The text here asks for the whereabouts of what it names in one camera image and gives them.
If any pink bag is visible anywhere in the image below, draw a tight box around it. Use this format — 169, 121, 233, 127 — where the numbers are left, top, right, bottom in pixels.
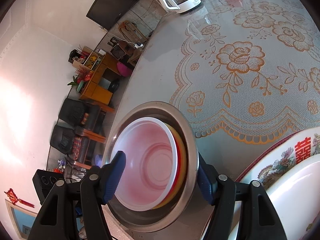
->
116, 61, 133, 77

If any curved-back wooden chair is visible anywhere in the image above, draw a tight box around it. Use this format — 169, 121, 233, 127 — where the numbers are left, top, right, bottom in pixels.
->
118, 20, 150, 43

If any low wooden chair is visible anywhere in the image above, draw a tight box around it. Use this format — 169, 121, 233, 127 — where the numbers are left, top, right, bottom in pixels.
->
127, 47, 146, 63

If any black cushioned armchair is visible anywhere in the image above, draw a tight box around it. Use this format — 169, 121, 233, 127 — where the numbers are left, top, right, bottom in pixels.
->
49, 125, 87, 155
58, 98, 100, 127

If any large pink-rimmed floral plate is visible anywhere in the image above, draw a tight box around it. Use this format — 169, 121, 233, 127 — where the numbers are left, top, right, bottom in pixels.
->
235, 127, 308, 183

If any stainless steel bowl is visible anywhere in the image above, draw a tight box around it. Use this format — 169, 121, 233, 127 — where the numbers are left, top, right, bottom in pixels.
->
104, 101, 200, 233

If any yellow wooden cabinet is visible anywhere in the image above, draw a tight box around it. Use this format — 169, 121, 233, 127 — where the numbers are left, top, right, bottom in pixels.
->
69, 46, 133, 105

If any small old television set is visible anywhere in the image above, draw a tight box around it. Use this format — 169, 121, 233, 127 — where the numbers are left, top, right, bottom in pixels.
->
110, 44, 125, 59

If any black wall television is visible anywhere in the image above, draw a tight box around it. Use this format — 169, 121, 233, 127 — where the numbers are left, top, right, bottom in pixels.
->
86, 0, 140, 30

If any red plastic bowl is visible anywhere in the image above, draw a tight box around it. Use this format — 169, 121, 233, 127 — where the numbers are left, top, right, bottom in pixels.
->
110, 117, 181, 212

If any yellow plastic bowl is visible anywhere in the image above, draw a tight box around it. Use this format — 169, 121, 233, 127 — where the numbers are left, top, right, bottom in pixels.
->
150, 124, 187, 209

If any black speaker box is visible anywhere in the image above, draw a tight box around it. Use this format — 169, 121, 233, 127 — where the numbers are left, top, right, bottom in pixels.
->
32, 169, 66, 205

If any red knot wall ornament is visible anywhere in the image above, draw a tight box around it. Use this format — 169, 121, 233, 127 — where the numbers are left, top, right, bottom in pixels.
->
4, 188, 35, 208

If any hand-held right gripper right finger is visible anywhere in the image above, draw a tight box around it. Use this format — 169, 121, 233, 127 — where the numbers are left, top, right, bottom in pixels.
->
197, 152, 279, 240

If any peacock plate with red characters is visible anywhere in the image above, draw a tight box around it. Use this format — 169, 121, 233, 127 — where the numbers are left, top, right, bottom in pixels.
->
237, 129, 320, 240

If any white rose plate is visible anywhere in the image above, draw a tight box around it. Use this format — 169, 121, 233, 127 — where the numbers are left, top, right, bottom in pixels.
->
226, 154, 320, 240

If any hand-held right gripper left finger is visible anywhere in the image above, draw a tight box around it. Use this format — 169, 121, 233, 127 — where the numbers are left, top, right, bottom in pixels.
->
27, 151, 126, 240

